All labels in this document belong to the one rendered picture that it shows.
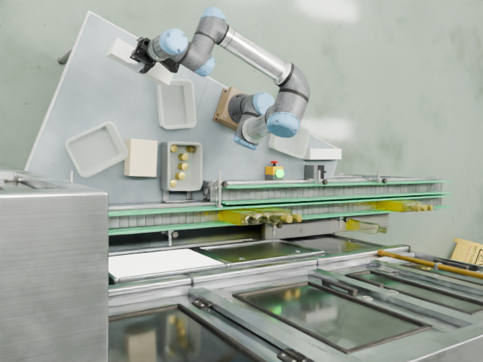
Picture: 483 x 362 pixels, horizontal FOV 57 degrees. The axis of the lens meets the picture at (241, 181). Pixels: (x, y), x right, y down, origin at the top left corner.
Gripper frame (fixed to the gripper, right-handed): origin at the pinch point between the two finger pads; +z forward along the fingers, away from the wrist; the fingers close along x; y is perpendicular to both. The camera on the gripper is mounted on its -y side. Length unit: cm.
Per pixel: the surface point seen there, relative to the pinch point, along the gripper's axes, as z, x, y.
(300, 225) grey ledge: 20, 29, -115
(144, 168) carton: 25.8, 33.0, -25.2
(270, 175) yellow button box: 28, 10, -91
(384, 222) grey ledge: 20, 6, -178
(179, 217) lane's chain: 20, 48, -46
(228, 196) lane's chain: 20, 30, -67
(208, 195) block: 21, 33, -57
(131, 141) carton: 25.8, 24.8, -15.1
